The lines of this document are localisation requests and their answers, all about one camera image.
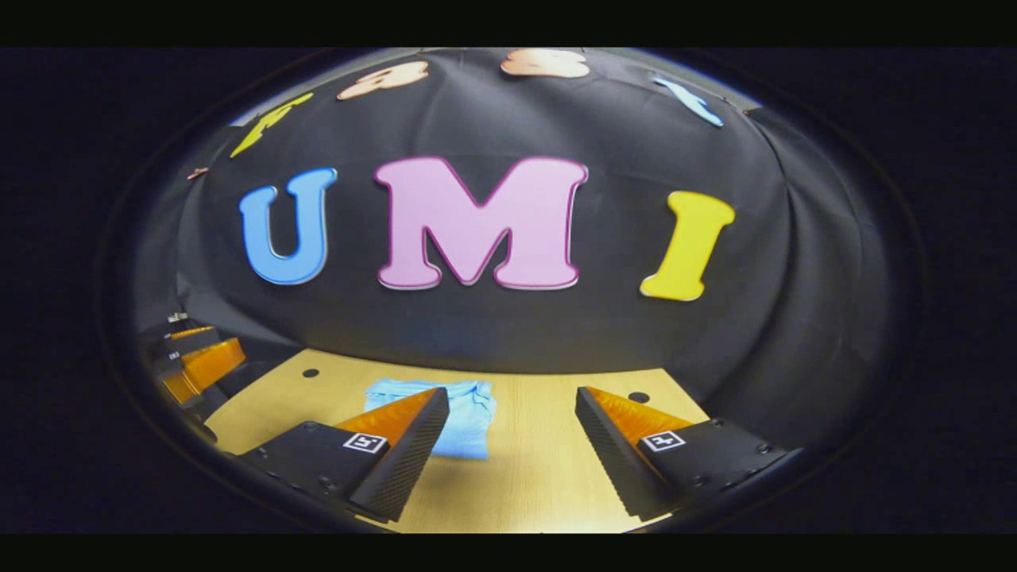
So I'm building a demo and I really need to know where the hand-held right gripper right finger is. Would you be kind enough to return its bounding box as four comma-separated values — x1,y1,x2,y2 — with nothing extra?
575,386,805,522

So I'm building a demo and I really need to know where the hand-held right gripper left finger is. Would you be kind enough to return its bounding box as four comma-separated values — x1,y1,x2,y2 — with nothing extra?
238,387,452,524

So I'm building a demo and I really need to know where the light blue T-shirt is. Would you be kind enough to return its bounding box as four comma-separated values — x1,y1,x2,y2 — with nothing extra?
364,377,497,461

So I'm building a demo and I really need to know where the black backdrop cloth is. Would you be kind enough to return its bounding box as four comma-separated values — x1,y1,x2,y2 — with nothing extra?
131,48,907,462

